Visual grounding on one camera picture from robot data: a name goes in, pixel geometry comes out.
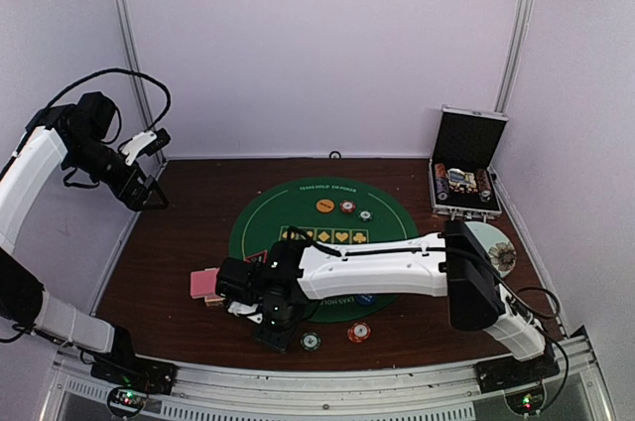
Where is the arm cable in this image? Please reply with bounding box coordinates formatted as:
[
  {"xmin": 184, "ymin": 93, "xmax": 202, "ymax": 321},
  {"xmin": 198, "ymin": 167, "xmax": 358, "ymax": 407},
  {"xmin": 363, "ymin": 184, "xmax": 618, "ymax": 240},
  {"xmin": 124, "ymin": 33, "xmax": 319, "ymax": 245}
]
[
  {"xmin": 47, "ymin": 69, "xmax": 172, "ymax": 134},
  {"xmin": 282, "ymin": 226, "xmax": 562, "ymax": 328}
]

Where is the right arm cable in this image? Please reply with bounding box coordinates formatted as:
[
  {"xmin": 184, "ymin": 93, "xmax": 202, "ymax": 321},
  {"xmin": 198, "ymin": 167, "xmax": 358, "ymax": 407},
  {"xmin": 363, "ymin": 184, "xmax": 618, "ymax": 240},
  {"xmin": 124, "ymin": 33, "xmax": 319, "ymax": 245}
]
[{"xmin": 282, "ymin": 226, "xmax": 562, "ymax": 328}]

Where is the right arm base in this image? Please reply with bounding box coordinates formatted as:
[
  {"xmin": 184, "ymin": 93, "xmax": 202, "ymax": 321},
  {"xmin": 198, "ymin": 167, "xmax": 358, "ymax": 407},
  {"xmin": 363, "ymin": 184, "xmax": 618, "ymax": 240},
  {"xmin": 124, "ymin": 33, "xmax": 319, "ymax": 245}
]
[{"xmin": 474, "ymin": 355, "xmax": 560, "ymax": 393}]

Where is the aluminium frame post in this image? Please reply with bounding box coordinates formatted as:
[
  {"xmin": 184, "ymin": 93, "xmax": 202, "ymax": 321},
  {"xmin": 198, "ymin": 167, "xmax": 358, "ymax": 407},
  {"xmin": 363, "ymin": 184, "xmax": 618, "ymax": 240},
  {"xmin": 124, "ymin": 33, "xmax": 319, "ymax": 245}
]
[
  {"xmin": 113, "ymin": 0, "xmax": 153, "ymax": 127},
  {"xmin": 494, "ymin": 0, "xmax": 535, "ymax": 113}
]

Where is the right aluminium frame post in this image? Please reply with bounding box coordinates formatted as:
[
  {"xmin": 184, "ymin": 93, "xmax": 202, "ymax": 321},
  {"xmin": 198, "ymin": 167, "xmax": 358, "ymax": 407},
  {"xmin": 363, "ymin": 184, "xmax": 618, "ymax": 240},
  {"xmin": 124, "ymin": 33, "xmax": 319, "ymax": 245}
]
[{"xmin": 494, "ymin": 0, "xmax": 535, "ymax": 113}]

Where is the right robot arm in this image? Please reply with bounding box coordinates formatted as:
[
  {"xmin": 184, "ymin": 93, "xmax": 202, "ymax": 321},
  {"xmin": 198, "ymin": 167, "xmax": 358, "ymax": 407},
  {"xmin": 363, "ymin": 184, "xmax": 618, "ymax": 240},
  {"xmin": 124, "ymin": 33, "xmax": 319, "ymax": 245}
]
[{"xmin": 215, "ymin": 221, "xmax": 549, "ymax": 383}]

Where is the orange big blind button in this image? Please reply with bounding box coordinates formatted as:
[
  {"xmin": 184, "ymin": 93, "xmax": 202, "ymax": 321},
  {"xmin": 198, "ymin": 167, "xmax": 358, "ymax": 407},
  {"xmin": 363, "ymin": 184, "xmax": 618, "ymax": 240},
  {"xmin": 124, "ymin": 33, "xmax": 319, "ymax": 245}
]
[{"xmin": 316, "ymin": 199, "xmax": 335, "ymax": 213}]

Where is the pale green ceramic plate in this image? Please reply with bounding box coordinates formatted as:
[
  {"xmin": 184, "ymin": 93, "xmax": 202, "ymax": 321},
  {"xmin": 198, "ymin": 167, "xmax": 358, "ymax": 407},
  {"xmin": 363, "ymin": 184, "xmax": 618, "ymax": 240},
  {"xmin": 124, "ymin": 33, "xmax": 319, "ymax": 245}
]
[{"xmin": 466, "ymin": 221, "xmax": 517, "ymax": 278}]

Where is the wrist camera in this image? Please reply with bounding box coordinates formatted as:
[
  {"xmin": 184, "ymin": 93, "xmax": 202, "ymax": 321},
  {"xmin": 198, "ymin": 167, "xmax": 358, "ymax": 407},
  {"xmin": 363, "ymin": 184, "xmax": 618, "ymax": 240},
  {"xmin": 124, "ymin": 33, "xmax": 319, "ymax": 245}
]
[
  {"xmin": 226, "ymin": 301, "xmax": 263, "ymax": 324},
  {"xmin": 118, "ymin": 128, "xmax": 172, "ymax": 166}
]

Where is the card deck box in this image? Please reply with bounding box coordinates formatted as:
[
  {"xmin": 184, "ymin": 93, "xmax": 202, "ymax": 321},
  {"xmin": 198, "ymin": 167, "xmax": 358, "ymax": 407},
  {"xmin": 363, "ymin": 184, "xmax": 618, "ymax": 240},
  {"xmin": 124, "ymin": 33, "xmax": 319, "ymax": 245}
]
[{"xmin": 203, "ymin": 295, "xmax": 223, "ymax": 307}]

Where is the green poker chip stack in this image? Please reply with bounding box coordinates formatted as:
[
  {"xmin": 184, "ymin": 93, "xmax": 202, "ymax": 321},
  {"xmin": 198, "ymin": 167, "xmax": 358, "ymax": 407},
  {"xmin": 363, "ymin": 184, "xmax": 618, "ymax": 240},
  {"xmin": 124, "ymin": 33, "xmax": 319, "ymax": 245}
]
[{"xmin": 300, "ymin": 332, "xmax": 321, "ymax": 351}]

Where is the blue small blind button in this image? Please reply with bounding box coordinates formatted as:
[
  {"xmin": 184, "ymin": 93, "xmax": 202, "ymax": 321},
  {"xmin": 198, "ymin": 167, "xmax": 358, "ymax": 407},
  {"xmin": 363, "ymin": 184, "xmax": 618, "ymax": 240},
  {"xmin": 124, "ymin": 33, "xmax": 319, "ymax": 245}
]
[{"xmin": 355, "ymin": 294, "xmax": 377, "ymax": 307}]

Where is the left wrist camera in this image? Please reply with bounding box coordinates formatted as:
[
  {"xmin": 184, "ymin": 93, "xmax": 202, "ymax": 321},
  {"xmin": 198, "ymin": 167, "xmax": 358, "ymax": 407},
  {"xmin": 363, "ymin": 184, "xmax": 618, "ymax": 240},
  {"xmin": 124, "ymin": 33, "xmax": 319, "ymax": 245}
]
[{"xmin": 118, "ymin": 128, "xmax": 172, "ymax": 166}]

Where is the left aluminium frame post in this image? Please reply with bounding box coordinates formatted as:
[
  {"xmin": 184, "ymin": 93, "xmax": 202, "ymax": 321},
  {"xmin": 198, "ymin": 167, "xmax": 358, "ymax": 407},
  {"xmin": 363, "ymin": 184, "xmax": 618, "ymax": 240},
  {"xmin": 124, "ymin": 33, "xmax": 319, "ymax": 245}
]
[{"xmin": 113, "ymin": 0, "xmax": 153, "ymax": 127}]

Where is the green chip top seat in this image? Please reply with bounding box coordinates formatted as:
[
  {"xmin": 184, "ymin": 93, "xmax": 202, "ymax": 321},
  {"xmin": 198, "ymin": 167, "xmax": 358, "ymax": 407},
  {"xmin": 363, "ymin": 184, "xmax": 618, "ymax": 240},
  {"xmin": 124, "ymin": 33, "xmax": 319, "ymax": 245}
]
[{"xmin": 358, "ymin": 210, "xmax": 373, "ymax": 221}]

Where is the orange-red poker chip stack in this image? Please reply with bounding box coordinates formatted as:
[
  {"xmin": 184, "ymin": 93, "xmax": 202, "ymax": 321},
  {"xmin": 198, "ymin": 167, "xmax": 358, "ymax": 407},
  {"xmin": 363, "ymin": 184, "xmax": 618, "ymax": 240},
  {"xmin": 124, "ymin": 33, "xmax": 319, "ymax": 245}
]
[{"xmin": 347, "ymin": 322, "xmax": 371, "ymax": 344}]

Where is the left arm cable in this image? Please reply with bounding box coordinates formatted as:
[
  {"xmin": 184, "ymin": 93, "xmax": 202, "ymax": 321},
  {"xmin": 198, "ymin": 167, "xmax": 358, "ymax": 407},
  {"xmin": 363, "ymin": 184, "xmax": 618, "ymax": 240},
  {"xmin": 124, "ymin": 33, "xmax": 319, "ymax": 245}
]
[{"xmin": 47, "ymin": 69, "xmax": 172, "ymax": 134}]

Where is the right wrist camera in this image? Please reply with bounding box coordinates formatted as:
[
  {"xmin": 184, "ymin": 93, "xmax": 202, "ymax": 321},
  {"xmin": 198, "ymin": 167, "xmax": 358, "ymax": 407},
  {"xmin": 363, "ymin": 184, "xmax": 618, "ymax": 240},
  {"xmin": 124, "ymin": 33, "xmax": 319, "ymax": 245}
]
[{"xmin": 226, "ymin": 301, "xmax": 263, "ymax": 324}]

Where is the black red all-in triangle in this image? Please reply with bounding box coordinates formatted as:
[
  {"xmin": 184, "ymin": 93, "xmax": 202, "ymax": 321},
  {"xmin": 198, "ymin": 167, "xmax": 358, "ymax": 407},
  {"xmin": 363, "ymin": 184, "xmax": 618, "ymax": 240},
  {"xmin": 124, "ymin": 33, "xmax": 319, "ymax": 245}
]
[{"xmin": 244, "ymin": 250, "xmax": 268, "ymax": 265}]

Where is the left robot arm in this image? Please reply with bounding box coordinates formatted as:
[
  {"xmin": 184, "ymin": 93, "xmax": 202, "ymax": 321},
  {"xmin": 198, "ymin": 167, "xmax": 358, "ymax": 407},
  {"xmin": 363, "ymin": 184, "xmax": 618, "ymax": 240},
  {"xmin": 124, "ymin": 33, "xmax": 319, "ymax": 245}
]
[{"xmin": 1, "ymin": 92, "xmax": 171, "ymax": 385}]

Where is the red-backed card deck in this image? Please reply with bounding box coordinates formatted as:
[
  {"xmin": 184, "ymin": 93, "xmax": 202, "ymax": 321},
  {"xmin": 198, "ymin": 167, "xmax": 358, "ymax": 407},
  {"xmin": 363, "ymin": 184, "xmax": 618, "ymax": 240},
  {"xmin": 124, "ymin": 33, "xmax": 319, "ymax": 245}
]
[{"xmin": 190, "ymin": 268, "xmax": 218, "ymax": 300}]

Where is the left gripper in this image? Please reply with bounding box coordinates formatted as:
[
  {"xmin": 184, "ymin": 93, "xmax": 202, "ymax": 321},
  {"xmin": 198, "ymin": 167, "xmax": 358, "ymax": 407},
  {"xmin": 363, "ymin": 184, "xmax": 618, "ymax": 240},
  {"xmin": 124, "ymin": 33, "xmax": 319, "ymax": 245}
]
[{"xmin": 64, "ymin": 135, "xmax": 169, "ymax": 211}]

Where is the aluminium front rail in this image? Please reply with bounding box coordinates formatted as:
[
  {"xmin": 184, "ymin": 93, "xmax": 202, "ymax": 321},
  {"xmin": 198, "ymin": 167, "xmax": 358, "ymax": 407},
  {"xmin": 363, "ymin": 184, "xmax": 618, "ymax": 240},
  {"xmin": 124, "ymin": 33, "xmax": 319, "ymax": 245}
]
[{"xmin": 36, "ymin": 336, "xmax": 617, "ymax": 420}]

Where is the aluminium poker chip case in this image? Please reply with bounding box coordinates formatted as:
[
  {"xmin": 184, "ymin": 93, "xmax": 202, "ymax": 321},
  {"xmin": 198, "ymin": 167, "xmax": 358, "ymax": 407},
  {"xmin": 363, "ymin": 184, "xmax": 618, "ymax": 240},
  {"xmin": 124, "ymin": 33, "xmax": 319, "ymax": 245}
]
[{"xmin": 429, "ymin": 105, "xmax": 508, "ymax": 221}]

